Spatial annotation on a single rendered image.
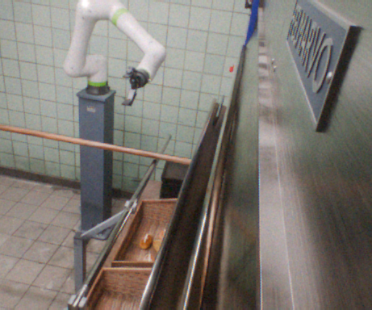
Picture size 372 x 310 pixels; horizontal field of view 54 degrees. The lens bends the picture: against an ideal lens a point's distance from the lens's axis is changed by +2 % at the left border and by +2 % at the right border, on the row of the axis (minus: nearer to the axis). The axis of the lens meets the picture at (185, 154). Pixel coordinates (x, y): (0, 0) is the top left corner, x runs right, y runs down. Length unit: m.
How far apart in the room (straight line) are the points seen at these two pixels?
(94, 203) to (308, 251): 2.77
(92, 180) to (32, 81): 1.06
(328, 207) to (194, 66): 2.71
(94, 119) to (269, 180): 2.33
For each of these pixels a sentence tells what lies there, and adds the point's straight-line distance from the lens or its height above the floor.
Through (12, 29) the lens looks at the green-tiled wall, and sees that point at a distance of 3.36.
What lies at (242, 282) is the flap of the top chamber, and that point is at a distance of 0.34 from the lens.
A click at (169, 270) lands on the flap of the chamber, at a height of 1.42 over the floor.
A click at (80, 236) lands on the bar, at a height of 0.95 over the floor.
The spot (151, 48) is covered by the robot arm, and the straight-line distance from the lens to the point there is 2.01.
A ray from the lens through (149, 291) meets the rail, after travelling 0.80.
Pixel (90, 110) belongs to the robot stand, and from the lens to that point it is 2.56.
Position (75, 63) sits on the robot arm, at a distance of 2.37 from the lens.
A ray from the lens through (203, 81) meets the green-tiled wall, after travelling 2.87.
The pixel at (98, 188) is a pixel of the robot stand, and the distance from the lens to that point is 2.84.
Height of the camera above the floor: 2.04
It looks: 28 degrees down
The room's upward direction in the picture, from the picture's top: 7 degrees clockwise
